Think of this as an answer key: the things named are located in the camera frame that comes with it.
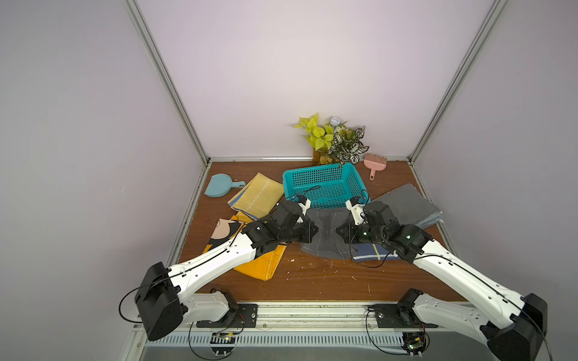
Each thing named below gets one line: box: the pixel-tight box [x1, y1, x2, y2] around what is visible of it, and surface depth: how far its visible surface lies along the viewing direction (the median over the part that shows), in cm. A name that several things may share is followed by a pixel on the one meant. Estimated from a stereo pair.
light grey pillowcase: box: [371, 182, 443, 228], surface depth 100 cm
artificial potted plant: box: [292, 112, 370, 166], surface depth 97 cm
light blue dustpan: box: [203, 172, 247, 198], surface depth 112 cm
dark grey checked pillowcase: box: [301, 207, 355, 260], surface depth 78 cm
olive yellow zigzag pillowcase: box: [227, 172, 285, 221], surface depth 108 cm
